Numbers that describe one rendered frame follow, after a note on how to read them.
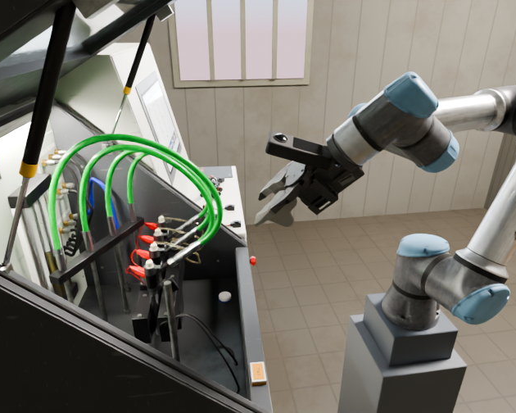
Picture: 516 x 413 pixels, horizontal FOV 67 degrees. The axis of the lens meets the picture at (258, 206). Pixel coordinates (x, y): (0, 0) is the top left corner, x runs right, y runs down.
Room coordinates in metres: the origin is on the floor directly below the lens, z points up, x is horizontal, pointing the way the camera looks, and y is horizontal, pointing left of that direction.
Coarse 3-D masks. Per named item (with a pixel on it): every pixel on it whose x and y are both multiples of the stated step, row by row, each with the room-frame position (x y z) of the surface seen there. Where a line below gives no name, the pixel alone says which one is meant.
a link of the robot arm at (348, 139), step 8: (352, 120) 0.66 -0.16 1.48; (344, 128) 0.62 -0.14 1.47; (352, 128) 0.61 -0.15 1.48; (336, 136) 0.62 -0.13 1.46; (344, 136) 0.61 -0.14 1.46; (352, 136) 0.60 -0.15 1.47; (360, 136) 0.60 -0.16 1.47; (336, 144) 0.62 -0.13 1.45; (344, 144) 0.61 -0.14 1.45; (352, 144) 0.60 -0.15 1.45; (360, 144) 0.60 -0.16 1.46; (368, 144) 0.59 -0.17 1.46; (344, 152) 0.61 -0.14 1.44; (352, 152) 0.60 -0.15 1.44; (360, 152) 0.60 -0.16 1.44; (368, 152) 0.60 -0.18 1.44; (376, 152) 0.60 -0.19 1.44; (352, 160) 0.60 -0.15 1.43; (360, 160) 0.60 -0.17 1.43; (368, 160) 0.61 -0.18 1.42
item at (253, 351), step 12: (240, 252) 1.09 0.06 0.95; (240, 264) 1.02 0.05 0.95; (240, 276) 0.96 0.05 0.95; (240, 288) 0.90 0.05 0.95; (252, 288) 0.90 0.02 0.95; (240, 300) 0.85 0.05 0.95; (252, 300) 0.85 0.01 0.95; (240, 312) 0.90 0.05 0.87; (252, 312) 0.80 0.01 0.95; (252, 324) 0.75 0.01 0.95; (252, 336) 0.71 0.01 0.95; (252, 348) 0.68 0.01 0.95; (252, 360) 0.64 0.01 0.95; (264, 360) 0.64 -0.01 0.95; (264, 384) 0.58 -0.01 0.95; (252, 396) 0.55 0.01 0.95; (264, 396) 0.55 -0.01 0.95; (264, 408) 0.52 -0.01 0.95
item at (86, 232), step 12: (120, 144) 0.87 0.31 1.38; (96, 156) 0.86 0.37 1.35; (156, 156) 0.87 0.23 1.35; (180, 168) 0.88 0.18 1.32; (84, 180) 0.85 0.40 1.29; (192, 180) 0.88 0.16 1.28; (84, 192) 0.85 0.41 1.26; (204, 192) 0.88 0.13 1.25; (84, 204) 0.85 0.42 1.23; (84, 216) 0.85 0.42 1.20; (84, 228) 0.85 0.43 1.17; (84, 240) 0.85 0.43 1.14
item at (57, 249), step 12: (84, 144) 0.78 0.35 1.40; (144, 144) 0.79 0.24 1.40; (156, 144) 0.79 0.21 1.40; (72, 156) 0.78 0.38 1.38; (180, 156) 0.80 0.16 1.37; (60, 168) 0.77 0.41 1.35; (192, 168) 0.80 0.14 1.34; (204, 180) 0.80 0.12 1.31; (216, 192) 0.81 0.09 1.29; (48, 204) 0.77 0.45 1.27; (216, 204) 0.81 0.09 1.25; (216, 228) 0.80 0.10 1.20; (204, 240) 0.80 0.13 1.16; (60, 252) 0.77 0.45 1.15
